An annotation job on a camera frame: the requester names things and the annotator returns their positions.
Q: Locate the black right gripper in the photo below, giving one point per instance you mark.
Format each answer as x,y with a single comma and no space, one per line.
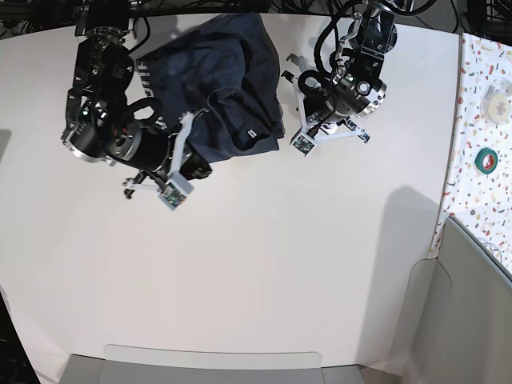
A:
151,152

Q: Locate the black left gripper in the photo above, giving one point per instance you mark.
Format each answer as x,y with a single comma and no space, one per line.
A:
322,113

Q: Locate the dark blue t-shirt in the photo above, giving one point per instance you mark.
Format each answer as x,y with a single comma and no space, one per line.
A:
229,68

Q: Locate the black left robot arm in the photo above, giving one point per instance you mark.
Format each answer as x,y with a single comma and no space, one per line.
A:
363,30

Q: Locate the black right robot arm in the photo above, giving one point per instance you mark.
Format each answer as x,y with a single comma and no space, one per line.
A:
101,125

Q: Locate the green tape roll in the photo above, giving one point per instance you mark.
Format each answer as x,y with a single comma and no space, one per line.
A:
486,161

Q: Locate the clear tape spool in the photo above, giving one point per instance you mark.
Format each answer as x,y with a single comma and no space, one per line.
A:
496,102

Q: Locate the terrazzo patterned side board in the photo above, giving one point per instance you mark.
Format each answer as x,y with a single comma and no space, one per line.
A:
481,202

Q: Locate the grey bin front edge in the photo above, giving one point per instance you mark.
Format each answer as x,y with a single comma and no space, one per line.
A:
129,364

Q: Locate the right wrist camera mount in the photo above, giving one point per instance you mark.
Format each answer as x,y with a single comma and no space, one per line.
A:
176,188

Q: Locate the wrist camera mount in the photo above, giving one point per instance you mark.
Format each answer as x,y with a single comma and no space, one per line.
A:
357,95
176,188

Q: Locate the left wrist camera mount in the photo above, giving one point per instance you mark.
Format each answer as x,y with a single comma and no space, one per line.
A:
357,95

